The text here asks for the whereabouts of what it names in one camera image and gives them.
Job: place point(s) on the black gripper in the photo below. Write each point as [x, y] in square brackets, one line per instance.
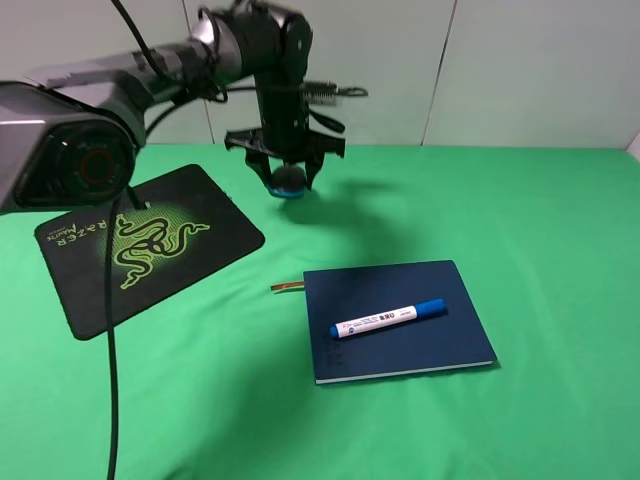
[285, 134]

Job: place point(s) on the grey and teal computer mouse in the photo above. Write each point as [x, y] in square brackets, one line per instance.
[287, 182]

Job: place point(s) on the blue and white marker pen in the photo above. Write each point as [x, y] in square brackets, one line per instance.
[387, 319]

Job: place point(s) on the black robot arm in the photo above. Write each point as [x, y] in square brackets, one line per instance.
[70, 134]

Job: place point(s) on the black Razer mouse pad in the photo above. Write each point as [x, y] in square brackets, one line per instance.
[189, 230]

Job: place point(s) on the dark blue notebook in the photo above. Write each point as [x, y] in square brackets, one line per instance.
[453, 340]

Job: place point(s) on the brown ribbon bookmark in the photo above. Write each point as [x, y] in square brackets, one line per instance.
[287, 286]

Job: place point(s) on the green tablecloth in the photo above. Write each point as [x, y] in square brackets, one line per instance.
[216, 382]

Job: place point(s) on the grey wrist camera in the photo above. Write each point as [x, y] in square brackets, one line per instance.
[328, 93]

